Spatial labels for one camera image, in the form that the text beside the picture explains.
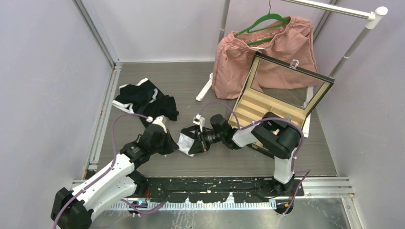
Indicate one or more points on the black compartment storage box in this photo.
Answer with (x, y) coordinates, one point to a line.
(284, 94)

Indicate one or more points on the pink hanging shorts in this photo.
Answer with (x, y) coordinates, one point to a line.
(235, 53)

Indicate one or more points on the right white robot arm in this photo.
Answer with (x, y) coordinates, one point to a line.
(279, 136)

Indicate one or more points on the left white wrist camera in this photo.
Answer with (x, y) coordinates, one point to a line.
(159, 120)

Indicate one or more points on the black white-trimmed underwear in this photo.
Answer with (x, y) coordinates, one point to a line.
(144, 98)

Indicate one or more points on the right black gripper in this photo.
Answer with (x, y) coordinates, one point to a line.
(201, 136)

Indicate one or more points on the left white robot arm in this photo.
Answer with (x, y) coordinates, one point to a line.
(79, 207)

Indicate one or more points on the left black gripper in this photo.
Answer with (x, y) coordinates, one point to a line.
(171, 146)

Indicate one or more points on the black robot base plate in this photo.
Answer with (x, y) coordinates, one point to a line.
(215, 189)

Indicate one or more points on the white black-trimmed underwear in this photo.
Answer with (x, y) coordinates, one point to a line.
(187, 142)

